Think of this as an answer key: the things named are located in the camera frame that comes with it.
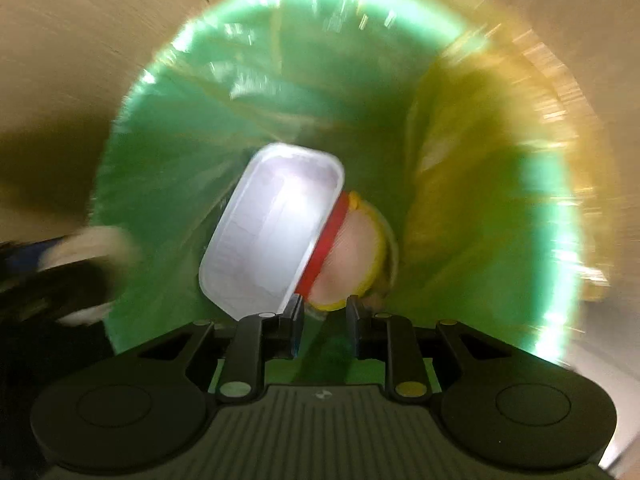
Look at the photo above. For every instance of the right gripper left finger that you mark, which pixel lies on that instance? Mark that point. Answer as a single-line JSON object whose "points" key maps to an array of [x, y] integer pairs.
{"points": [[258, 339]]}

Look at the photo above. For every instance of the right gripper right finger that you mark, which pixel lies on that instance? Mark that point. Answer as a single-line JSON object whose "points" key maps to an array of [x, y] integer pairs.
{"points": [[390, 339]]}

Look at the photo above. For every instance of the white round plastic bowl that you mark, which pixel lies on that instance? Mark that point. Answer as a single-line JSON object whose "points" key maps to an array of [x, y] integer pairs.
{"points": [[362, 261]]}

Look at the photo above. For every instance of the red rectangular food container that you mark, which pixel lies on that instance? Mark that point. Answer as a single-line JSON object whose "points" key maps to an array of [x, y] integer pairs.
{"points": [[266, 235]]}

